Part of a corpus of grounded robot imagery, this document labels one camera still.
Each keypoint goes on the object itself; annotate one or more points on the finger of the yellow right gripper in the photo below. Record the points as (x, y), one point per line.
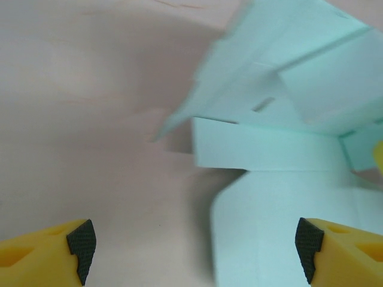
(378, 157)

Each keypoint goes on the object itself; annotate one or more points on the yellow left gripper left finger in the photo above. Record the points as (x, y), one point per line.
(33, 260)

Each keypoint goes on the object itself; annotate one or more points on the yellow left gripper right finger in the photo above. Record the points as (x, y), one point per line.
(353, 260)

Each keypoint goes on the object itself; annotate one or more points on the teal paper box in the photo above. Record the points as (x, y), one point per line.
(269, 45)

